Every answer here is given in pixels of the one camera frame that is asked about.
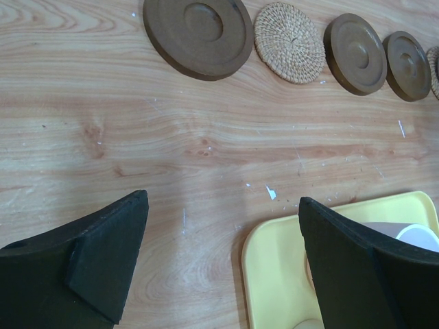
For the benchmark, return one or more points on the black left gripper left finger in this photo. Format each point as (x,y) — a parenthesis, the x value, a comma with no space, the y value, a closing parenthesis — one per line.
(77,275)

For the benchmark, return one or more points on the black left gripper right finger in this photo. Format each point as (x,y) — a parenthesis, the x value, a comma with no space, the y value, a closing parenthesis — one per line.
(365,279)

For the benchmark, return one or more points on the purple translucent cup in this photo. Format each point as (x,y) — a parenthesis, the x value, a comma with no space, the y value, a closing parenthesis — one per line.
(411,233)

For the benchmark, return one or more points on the woven rattan coaster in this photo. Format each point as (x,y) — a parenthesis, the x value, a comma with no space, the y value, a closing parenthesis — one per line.
(432,57)
(289,43)

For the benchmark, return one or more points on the large brown wooden coaster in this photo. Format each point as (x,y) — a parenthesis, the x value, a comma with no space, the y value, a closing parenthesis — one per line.
(206,40)

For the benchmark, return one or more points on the pink cup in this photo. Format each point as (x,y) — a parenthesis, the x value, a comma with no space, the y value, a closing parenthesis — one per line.
(310,324)

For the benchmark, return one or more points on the yellow plastic tray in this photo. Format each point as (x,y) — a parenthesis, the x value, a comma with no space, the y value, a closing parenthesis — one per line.
(277,286)

